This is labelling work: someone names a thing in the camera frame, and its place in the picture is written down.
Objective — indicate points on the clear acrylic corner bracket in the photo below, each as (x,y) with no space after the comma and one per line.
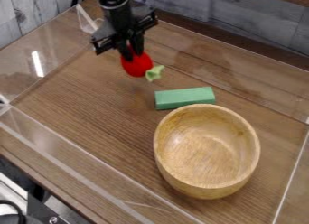
(89,24)

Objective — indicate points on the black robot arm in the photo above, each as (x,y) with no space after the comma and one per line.
(113,4)

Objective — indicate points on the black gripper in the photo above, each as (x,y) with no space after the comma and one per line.
(124,29)

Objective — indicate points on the clear acrylic tray enclosure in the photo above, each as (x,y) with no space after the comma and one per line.
(78,123)

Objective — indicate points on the wooden bowl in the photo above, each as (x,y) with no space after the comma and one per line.
(207,151)

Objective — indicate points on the red plush fruit green stem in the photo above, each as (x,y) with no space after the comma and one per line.
(141,66)

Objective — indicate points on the black equipment under table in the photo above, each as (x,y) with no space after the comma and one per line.
(26,209)

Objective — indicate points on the green rectangular block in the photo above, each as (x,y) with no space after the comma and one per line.
(169,99)

